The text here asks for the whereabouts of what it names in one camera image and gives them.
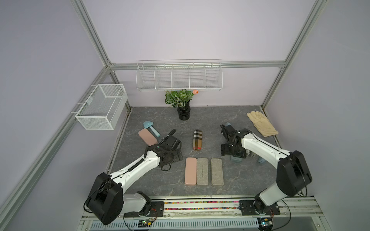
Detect pink hard glasses case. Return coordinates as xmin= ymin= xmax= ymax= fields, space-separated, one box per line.
xmin=138 ymin=128 xmax=158 ymax=146

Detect blue case orange lining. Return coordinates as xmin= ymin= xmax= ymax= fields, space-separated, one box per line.
xmin=258 ymin=157 xmax=266 ymax=164

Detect plaid beige glasses case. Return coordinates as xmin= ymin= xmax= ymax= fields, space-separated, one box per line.
xmin=193 ymin=130 xmax=202 ymax=151

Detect grey case mint lining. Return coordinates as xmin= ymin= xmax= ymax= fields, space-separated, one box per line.
xmin=211 ymin=158 xmax=224 ymax=186

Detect pink case black sunglasses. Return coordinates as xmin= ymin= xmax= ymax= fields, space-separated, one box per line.
xmin=185 ymin=157 xmax=197 ymax=186

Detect mint case blue glasses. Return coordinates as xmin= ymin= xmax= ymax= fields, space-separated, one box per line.
xmin=230 ymin=156 xmax=243 ymax=163

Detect grey mint case red sunglasses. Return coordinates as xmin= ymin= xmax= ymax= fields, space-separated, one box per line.
xmin=197 ymin=158 xmax=209 ymax=186

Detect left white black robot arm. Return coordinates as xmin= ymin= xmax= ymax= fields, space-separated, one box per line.
xmin=83 ymin=129 xmax=183 ymax=225

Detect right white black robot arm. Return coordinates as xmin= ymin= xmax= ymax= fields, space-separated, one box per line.
xmin=220 ymin=124 xmax=313 ymax=215

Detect teal plastic scraper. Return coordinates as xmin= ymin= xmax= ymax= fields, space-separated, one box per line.
xmin=143 ymin=121 xmax=161 ymax=137

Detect beige work glove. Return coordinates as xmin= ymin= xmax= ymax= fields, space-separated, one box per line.
xmin=247 ymin=111 xmax=278 ymax=137

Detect green plant in black vase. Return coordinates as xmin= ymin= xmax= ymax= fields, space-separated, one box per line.
xmin=165 ymin=89 xmax=199 ymax=121

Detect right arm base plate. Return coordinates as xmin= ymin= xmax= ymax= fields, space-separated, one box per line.
xmin=238 ymin=200 xmax=280 ymax=216

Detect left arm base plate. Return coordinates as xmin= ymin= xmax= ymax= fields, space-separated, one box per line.
xmin=124 ymin=201 xmax=164 ymax=218

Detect white vented cable duct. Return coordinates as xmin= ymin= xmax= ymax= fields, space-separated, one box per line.
xmin=87 ymin=218 xmax=259 ymax=231

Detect white wire mesh side basket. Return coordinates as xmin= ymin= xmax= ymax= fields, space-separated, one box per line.
xmin=75 ymin=84 xmax=128 ymax=131

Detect long white wire shelf basket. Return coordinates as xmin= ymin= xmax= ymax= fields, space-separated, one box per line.
xmin=136 ymin=59 xmax=223 ymax=91

